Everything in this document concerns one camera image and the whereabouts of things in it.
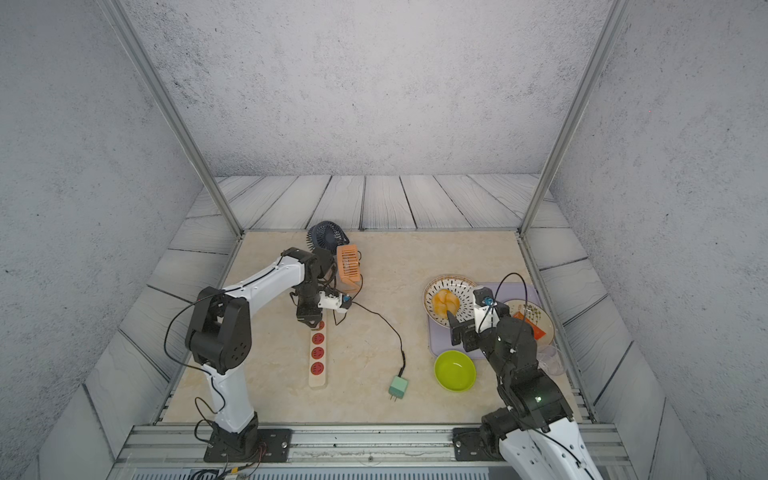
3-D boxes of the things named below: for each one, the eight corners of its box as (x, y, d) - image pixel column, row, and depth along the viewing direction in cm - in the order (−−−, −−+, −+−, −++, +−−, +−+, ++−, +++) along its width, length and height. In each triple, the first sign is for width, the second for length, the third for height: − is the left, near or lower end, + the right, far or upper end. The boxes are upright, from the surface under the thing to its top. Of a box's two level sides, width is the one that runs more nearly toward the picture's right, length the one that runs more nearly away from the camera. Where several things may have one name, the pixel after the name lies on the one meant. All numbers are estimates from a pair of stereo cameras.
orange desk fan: (341, 296, 104) (337, 279, 97) (340, 264, 114) (336, 246, 106) (362, 294, 105) (359, 276, 97) (359, 262, 114) (357, 243, 107)
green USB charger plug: (385, 397, 83) (385, 395, 81) (394, 375, 87) (394, 373, 85) (401, 404, 82) (401, 401, 80) (409, 381, 85) (409, 379, 84)
